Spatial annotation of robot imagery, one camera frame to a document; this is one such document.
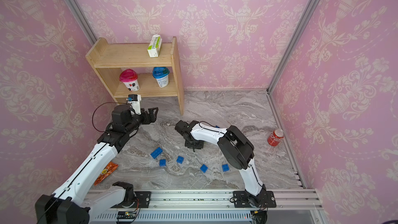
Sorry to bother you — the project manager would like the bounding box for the blue small lego front-right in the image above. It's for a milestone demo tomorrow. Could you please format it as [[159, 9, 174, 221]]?
[[221, 164, 230, 172]]

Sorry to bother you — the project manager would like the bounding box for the wooden two-tier shelf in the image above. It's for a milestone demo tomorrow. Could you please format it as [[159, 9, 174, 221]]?
[[86, 36, 184, 115]]

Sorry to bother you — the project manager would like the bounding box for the blue lid yogurt cup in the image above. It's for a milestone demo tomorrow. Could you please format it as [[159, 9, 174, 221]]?
[[152, 67, 170, 88]]

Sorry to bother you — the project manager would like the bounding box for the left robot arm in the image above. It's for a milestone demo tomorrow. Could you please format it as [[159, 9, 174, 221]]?
[[35, 103, 159, 224]]

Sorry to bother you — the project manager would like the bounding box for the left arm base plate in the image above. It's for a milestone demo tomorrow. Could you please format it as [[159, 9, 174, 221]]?
[[115, 191, 151, 209]]

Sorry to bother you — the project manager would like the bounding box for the orange snack bag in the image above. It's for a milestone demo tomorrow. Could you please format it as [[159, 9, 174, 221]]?
[[94, 161, 119, 186]]

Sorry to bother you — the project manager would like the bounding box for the blue small lego front-centre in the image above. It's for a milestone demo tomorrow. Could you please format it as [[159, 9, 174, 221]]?
[[200, 164, 208, 173]]

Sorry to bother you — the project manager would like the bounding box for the pink lid yogurt cup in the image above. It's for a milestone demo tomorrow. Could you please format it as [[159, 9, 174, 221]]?
[[119, 69, 140, 91]]

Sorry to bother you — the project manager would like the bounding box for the blue small lego middle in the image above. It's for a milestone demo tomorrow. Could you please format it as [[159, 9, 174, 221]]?
[[176, 156, 184, 164]]

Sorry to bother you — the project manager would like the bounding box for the blue large lego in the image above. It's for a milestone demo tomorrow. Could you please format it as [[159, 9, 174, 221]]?
[[150, 147, 163, 159]]

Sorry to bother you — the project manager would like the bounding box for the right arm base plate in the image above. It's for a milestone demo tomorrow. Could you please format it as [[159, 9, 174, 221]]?
[[230, 191, 277, 208]]

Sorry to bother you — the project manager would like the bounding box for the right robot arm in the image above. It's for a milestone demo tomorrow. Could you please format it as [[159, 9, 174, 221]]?
[[175, 120, 269, 208]]

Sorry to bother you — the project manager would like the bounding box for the aluminium front rail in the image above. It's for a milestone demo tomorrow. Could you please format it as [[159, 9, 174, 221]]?
[[85, 189, 328, 224]]

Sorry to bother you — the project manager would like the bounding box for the red soda can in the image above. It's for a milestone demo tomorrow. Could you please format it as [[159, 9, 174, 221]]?
[[267, 129, 285, 147]]

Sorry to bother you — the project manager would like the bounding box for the green white carton box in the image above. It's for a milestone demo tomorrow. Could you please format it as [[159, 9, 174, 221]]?
[[147, 34, 162, 58]]

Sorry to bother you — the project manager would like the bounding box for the blue small lego front-left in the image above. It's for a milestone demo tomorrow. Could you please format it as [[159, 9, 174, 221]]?
[[159, 159, 166, 167]]

